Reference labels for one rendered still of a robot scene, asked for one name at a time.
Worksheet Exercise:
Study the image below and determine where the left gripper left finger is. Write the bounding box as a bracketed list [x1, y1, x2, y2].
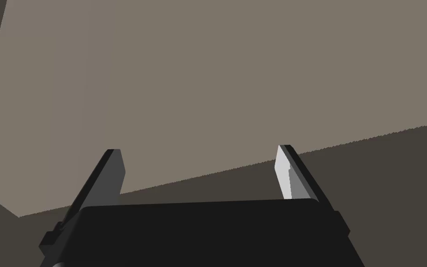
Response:
[61, 148, 126, 228]

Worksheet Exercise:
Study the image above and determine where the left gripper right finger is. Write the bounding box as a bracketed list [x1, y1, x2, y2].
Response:
[274, 144, 335, 212]

